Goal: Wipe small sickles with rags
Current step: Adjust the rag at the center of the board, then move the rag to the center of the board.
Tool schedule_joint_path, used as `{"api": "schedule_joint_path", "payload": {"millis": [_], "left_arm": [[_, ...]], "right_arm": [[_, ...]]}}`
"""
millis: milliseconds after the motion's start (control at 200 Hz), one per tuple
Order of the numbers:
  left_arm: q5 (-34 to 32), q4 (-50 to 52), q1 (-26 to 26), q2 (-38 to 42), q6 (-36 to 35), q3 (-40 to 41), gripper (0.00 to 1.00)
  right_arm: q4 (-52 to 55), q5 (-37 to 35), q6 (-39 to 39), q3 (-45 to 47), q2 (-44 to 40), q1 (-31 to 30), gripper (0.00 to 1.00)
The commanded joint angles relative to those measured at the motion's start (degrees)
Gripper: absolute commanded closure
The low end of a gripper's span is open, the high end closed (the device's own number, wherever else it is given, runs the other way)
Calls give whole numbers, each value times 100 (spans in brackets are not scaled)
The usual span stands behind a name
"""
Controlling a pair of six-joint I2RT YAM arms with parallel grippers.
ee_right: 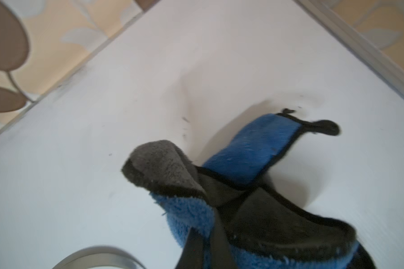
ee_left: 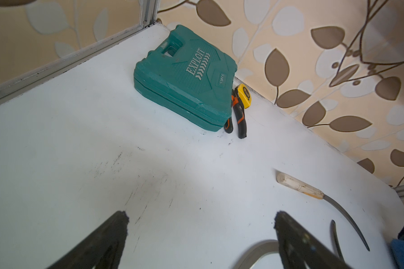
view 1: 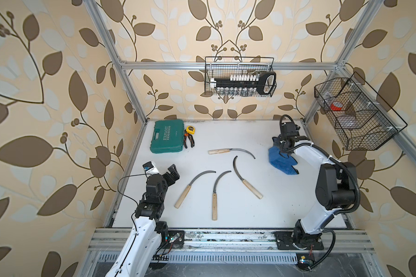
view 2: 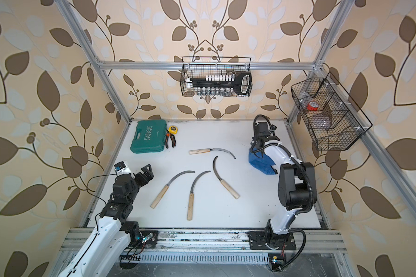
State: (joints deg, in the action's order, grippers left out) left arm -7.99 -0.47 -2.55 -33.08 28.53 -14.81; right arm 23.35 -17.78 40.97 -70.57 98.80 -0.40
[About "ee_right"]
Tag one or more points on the blue grey microfiber rag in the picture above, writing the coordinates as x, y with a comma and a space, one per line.
225, 215

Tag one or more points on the sickle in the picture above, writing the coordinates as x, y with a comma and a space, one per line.
100, 257

